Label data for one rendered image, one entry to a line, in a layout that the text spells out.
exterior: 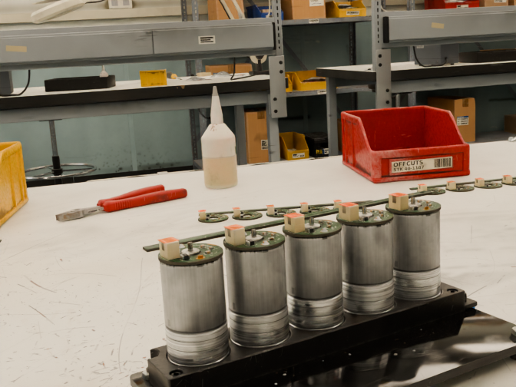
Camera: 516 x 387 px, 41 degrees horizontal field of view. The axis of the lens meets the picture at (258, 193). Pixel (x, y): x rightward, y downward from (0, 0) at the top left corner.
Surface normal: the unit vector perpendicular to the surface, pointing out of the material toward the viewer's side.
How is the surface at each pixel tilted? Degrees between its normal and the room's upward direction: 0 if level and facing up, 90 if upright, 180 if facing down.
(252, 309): 90
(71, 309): 0
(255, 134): 90
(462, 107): 90
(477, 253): 0
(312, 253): 90
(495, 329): 0
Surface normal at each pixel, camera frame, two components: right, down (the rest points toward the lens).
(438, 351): -0.06, -0.98
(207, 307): 0.46, 0.16
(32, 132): 0.25, 0.19
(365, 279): -0.14, 0.22
